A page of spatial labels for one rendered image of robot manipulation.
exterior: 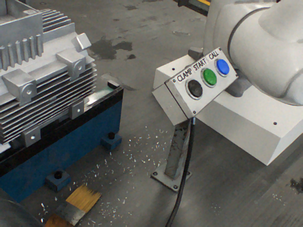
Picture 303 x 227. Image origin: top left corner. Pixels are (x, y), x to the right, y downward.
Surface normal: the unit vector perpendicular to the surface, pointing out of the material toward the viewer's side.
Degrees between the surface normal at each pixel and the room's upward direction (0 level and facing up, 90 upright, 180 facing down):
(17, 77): 0
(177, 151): 90
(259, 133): 90
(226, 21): 75
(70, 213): 0
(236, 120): 90
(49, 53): 43
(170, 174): 90
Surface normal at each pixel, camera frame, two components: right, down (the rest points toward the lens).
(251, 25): -0.63, -0.52
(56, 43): 0.58, -0.37
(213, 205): 0.14, -0.78
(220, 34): -0.95, 0.18
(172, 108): -0.58, 0.43
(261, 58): -0.89, -0.04
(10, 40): 0.80, 0.45
